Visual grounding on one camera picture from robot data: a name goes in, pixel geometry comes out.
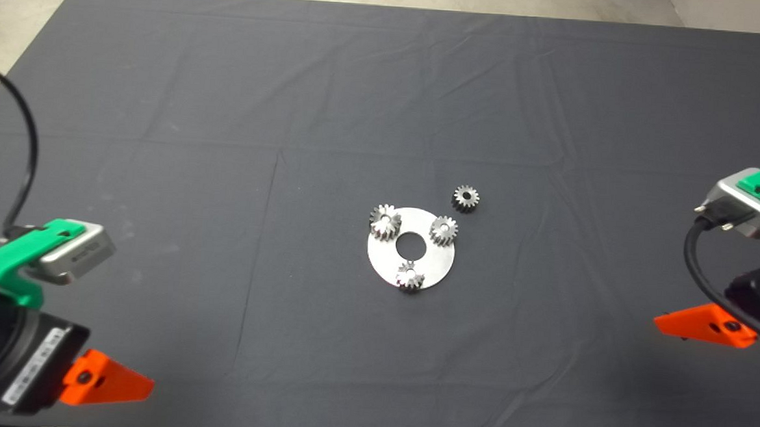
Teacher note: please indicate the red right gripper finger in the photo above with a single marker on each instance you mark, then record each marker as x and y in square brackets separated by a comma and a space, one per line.
[706, 323]

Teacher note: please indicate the larger steel gear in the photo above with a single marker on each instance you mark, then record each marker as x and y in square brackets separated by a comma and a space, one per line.
[378, 218]

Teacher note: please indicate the green left camera mount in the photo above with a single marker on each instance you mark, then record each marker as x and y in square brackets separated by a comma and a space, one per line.
[7, 259]

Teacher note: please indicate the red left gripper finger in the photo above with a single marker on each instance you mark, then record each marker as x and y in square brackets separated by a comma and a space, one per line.
[108, 381]

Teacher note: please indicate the small steel gear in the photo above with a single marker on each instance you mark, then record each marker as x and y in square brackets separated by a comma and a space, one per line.
[416, 282]
[471, 205]
[436, 235]

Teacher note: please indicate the silver camera box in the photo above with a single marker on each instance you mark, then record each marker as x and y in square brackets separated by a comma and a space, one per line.
[85, 250]
[732, 193]

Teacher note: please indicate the silver right camera box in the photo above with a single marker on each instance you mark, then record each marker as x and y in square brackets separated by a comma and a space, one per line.
[732, 193]

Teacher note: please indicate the silver left camera box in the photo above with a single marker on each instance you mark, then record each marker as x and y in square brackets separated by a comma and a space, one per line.
[85, 250]

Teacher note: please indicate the dark grey table cloth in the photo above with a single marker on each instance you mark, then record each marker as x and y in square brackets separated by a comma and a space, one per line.
[230, 101]

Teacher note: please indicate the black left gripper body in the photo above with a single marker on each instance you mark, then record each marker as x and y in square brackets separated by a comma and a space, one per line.
[40, 365]

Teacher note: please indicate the round metal plate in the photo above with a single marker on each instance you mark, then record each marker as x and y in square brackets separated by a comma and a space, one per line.
[436, 263]

